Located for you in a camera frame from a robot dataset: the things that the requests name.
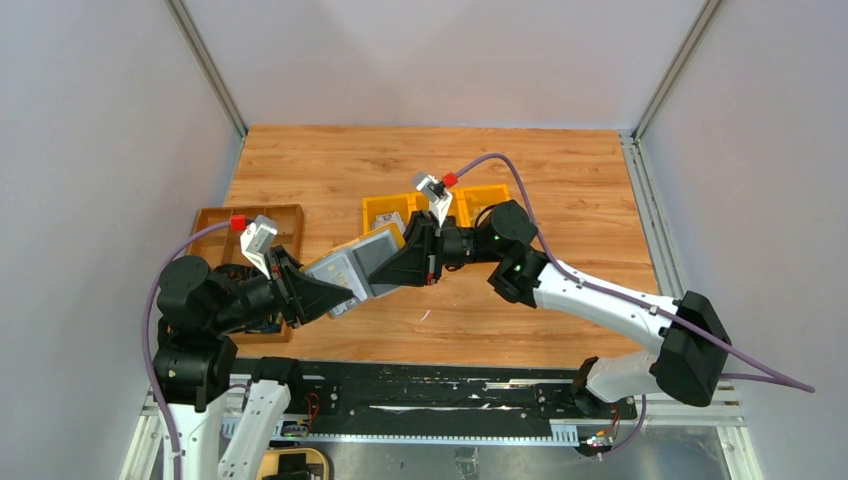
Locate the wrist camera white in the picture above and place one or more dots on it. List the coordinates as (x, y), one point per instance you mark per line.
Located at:
(257, 240)
(439, 200)

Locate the wooden compartment tray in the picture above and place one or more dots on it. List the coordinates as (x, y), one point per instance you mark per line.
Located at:
(223, 247)

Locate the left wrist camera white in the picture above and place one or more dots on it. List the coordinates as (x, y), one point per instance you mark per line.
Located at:
(257, 240)

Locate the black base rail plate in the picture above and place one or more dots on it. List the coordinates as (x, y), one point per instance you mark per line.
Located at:
(404, 400)

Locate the yellow tray with phone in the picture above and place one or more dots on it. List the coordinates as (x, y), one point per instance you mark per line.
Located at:
(295, 463)

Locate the yellow leather card holder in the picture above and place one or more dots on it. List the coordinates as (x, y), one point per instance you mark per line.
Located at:
(350, 264)

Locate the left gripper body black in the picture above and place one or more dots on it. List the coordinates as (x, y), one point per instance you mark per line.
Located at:
(289, 287)

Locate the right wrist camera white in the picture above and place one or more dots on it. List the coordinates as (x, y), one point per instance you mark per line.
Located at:
(439, 200)

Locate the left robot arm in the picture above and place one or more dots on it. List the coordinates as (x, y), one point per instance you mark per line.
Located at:
(192, 367)

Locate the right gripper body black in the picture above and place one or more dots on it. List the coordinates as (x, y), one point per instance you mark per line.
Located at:
(430, 248)

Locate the yellow plastic bin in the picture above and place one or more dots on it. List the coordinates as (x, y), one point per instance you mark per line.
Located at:
(467, 204)

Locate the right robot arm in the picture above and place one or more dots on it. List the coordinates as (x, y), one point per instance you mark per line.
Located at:
(678, 357)

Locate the aluminium frame rails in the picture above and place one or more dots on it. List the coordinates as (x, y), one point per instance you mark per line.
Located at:
(582, 442)

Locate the cards in yellow bin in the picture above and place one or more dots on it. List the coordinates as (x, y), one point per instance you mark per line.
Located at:
(389, 218)

